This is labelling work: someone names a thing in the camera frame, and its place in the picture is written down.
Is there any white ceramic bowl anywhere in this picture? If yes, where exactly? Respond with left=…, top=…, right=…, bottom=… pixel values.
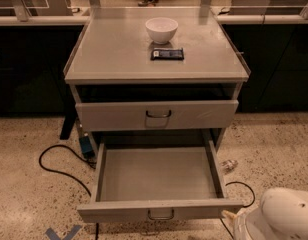
left=145, top=17, right=178, bottom=44

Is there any black floor cable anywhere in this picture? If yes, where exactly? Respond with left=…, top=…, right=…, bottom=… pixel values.
left=38, top=144, right=101, bottom=240

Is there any blue power adapter box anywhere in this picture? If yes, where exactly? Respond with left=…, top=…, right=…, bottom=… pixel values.
left=79, top=136, right=94, bottom=159

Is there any clear plastic bottle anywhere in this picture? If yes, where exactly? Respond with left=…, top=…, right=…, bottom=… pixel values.
left=221, top=159, right=238, bottom=173

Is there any grey top drawer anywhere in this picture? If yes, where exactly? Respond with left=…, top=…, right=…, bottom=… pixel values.
left=76, top=100, right=238, bottom=131

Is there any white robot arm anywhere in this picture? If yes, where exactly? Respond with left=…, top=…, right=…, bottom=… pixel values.
left=222, top=187, right=308, bottom=240

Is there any black cable right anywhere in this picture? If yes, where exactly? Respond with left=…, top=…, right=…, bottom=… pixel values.
left=219, top=181, right=257, bottom=240

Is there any grey drawer cabinet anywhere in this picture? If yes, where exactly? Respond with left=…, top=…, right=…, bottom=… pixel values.
left=65, top=7, right=249, bottom=148

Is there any dark blue snack bar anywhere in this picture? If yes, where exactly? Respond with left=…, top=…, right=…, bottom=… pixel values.
left=151, top=48, right=184, bottom=60

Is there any grey drawer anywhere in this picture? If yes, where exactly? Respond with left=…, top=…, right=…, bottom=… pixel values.
left=78, top=141, right=243, bottom=223
left=76, top=100, right=238, bottom=131

